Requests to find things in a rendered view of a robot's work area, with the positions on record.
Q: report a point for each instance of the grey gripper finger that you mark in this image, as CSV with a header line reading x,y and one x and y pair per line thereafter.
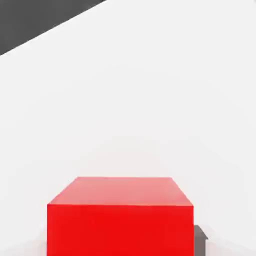
x,y
199,242

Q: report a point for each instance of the small red cube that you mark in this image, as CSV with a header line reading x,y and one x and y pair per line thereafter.
x,y
120,224

